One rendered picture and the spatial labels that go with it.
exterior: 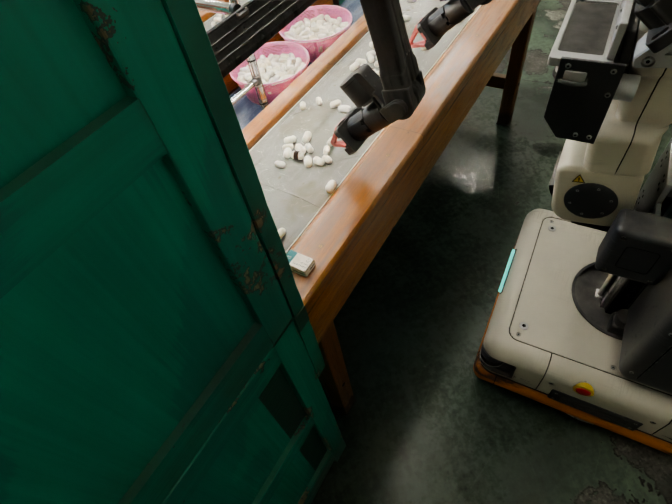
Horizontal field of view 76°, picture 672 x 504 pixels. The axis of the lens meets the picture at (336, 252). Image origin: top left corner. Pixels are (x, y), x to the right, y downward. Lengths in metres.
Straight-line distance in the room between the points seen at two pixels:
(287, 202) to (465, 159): 1.36
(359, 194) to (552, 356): 0.72
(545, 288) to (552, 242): 0.19
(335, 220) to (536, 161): 1.50
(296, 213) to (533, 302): 0.79
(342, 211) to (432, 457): 0.86
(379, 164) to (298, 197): 0.21
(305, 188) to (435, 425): 0.88
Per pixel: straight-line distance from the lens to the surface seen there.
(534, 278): 1.50
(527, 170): 2.25
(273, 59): 1.62
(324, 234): 0.94
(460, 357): 1.63
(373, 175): 1.05
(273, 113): 1.31
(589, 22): 1.03
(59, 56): 0.38
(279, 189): 1.10
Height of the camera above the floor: 1.47
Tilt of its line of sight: 52 degrees down
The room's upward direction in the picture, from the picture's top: 12 degrees counter-clockwise
